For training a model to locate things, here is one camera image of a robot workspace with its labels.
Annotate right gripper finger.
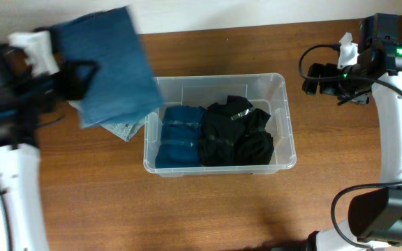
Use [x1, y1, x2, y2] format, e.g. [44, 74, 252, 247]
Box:
[319, 63, 339, 95]
[302, 63, 322, 95]

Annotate black garment with tape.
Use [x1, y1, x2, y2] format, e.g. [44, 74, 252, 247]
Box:
[234, 108, 274, 165]

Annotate dark blue jeans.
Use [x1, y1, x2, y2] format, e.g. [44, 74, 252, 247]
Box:
[51, 7, 164, 128]

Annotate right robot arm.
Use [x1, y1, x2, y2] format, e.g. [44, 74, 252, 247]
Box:
[300, 13, 402, 250]

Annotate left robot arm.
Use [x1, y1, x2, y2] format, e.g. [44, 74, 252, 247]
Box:
[0, 44, 99, 250]

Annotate teal garment with tape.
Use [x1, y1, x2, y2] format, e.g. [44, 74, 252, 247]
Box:
[155, 105, 207, 169]

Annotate clear plastic storage bin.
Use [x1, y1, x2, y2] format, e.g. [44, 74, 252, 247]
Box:
[143, 73, 297, 177]

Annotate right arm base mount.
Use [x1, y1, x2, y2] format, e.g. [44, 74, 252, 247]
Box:
[269, 231, 319, 251]

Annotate light blue jeans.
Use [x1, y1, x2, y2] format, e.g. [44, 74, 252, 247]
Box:
[68, 100, 146, 142]

